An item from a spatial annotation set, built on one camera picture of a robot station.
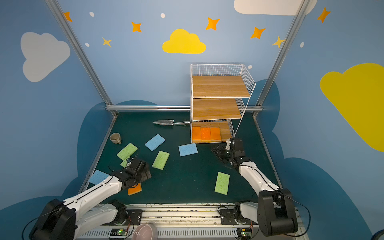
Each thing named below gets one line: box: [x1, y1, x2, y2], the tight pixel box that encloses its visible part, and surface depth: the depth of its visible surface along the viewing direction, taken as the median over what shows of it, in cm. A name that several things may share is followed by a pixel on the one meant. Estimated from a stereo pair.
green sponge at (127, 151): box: [116, 142, 138, 161], surface depth 99 cm
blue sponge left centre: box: [144, 133, 166, 152], surface depth 104 cm
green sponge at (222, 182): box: [214, 171, 231, 196], surface depth 86 cm
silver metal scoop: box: [152, 119, 191, 126], surface depth 117 cm
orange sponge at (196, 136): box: [192, 126, 202, 142], surface depth 106 cm
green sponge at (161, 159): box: [152, 150, 170, 171], surface depth 95 cm
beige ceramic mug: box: [109, 132, 122, 145], surface depth 103 cm
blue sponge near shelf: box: [178, 143, 198, 157], surface depth 101 cm
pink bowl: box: [131, 223, 159, 240], surface depth 71 cm
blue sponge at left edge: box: [88, 169, 111, 185], surface depth 88 cm
